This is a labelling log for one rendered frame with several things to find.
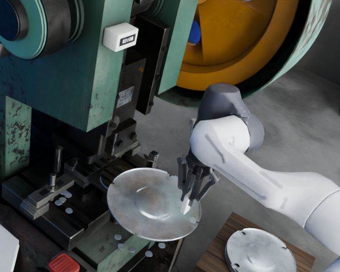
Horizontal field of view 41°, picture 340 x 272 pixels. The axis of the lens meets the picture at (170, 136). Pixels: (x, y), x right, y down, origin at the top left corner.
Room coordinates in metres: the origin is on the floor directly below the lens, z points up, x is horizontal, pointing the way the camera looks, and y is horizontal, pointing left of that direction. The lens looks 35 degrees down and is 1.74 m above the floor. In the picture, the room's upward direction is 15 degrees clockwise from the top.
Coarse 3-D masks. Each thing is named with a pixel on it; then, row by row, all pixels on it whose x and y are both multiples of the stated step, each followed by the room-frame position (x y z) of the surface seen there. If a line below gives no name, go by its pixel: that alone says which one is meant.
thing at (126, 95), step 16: (128, 48) 1.16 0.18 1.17; (128, 64) 1.07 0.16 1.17; (144, 64) 1.13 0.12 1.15; (128, 80) 1.08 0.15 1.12; (128, 96) 1.09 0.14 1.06; (128, 112) 1.10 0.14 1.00; (128, 128) 1.07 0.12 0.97; (96, 144) 1.01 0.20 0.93; (112, 144) 1.02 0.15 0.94; (128, 144) 1.08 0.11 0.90
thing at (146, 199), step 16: (128, 176) 1.07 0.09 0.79; (144, 176) 1.09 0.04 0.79; (160, 176) 1.11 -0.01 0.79; (176, 176) 1.13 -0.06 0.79; (112, 192) 0.98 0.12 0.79; (128, 192) 1.00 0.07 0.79; (144, 192) 1.01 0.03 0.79; (160, 192) 1.04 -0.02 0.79; (176, 192) 1.06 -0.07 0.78; (112, 208) 0.92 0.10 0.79; (128, 208) 0.94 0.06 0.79; (144, 208) 0.95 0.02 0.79; (160, 208) 0.97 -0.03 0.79; (176, 208) 0.99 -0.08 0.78; (192, 208) 1.01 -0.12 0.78; (128, 224) 0.88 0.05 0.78; (144, 224) 0.90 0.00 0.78; (160, 224) 0.92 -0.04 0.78; (176, 224) 0.93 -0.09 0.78; (192, 224) 0.95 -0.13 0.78; (160, 240) 0.85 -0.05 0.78
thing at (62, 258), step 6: (54, 258) 0.72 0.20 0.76; (60, 258) 0.73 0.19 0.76; (66, 258) 0.73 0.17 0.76; (48, 264) 0.70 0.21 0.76; (54, 264) 0.70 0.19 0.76; (60, 264) 0.71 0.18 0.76; (66, 264) 0.71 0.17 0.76; (72, 264) 0.72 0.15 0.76; (78, 264) 0.72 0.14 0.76; (54, 270) 0.69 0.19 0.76; (60, 270) 0.69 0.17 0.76; (66, 270) 0.70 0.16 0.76; (72, 270) 0.70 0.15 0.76; (78, 270) 0.71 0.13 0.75
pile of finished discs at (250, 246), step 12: (252, 228) 1.41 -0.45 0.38; (228, 240) 1.31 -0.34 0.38; (240, 240) 1.33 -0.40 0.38; (252, 240) 1.35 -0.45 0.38; (264, 240) 1.37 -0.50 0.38; (276, 240) 1.39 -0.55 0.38; (228, 252) 1.25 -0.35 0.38; (240, 252) 1.27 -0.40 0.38; (252, 252) 1.28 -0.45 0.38; (264, 252) 1.30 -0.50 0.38; (276, 252) 1.32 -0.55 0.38; (288, 252) 1.34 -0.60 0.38; (228, 264) 1.21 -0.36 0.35; (240, 264) 1.21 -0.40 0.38; (252, 264) 1.22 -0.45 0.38; (264, 264) 1.23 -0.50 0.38; (276, 264) 1.26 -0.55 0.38; (288, 264) 1.27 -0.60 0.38
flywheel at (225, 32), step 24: (216, 0) 1.39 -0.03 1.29; (240, 0) 1.37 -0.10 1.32; (264, 0) 1.32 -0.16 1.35; (288, 0) 1.26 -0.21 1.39; (216, 24) 1.38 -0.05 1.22; (240, 24) 1.34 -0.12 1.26; (264, 24) 1.31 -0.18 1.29; (288, 24) 1.25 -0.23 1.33; (192, 48) 1.41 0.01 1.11; (216, 48) 1.37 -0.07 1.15; (240, 48) 1.33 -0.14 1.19; (264, 48) 1.26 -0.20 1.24; (192, 72) 1.36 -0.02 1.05; (216, 72) 1.32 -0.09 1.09; (240, 72) 1.28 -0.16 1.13
